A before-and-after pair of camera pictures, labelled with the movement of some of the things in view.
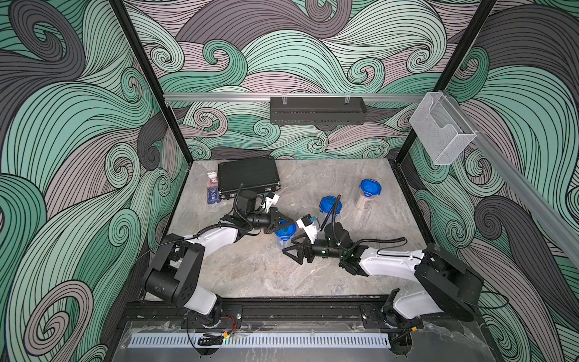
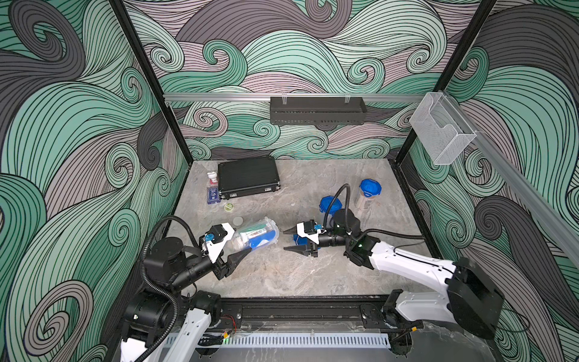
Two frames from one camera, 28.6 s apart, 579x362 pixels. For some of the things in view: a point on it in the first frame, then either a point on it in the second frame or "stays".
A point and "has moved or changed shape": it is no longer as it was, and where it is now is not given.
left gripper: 272,218 to 218,265
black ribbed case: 258,174 stays
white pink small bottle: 212,183 stays
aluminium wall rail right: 563,228 stays
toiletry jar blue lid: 287,231 has moved or changed shape
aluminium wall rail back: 268,96 stays
